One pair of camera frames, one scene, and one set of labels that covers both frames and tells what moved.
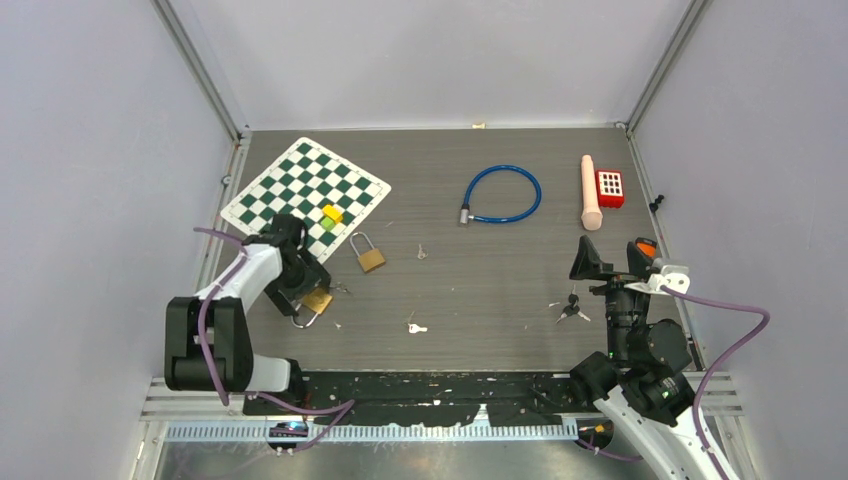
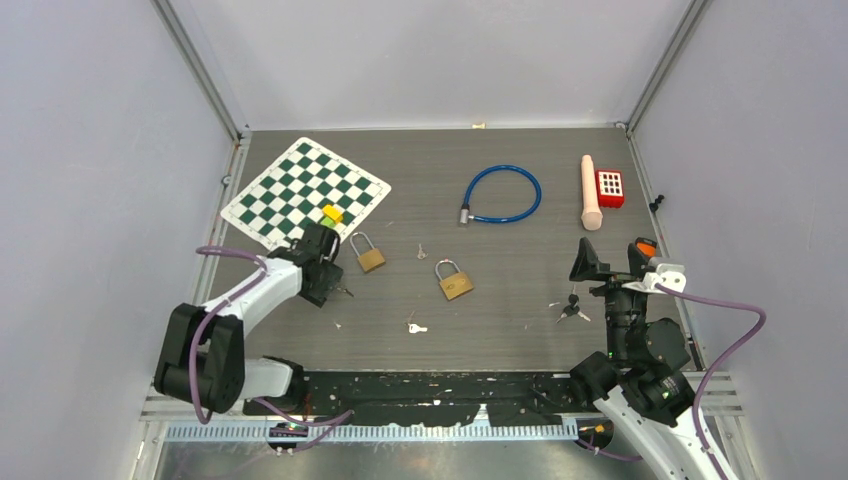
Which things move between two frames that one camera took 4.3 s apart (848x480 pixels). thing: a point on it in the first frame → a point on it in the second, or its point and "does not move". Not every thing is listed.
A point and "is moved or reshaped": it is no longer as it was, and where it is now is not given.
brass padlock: [316, 300] is moved or reshaped
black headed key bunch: [573, 308] does not move
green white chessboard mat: [328, 194] does not move
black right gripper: [637, 263] does not move
